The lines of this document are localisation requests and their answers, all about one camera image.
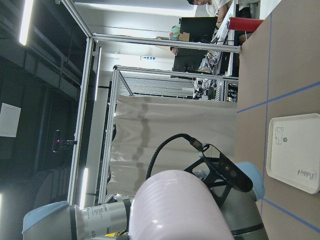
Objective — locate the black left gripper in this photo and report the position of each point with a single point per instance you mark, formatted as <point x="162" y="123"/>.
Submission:
<point x="215" y="178"/>

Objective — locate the pink plastic cup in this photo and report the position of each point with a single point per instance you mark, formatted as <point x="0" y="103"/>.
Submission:
<point x="176" y="205"/>

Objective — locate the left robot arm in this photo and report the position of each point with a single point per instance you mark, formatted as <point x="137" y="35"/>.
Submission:
<point x="64" y="221"/>

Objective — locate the cream plastic tray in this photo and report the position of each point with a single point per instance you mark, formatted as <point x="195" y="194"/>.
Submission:
<point x="293" y="151"/>

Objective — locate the white curtain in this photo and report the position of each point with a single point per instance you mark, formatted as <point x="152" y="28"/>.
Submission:
<point x="143" y="123"/>

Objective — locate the red cylinder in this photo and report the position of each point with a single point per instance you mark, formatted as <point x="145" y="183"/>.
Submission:
<point x="243" y="24"/>

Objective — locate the person in white shirt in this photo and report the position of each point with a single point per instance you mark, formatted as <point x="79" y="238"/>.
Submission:
<point x="214" y="8"/>

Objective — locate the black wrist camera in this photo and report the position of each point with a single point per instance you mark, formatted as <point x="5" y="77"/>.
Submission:
<point x="242" y="181"/>

